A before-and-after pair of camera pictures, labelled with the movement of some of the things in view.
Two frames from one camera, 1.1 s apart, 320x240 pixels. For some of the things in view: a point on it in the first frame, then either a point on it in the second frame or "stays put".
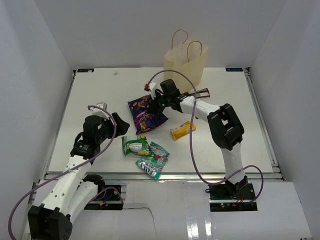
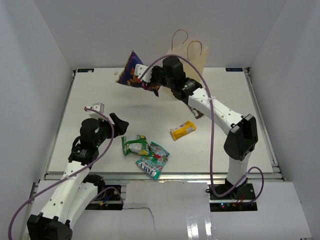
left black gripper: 122,126 stays put
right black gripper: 153,105 to 155,68
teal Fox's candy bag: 152,164 stays put
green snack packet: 137,144 stays put
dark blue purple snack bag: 143,120 to 126,76
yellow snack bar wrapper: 183,130 stays put
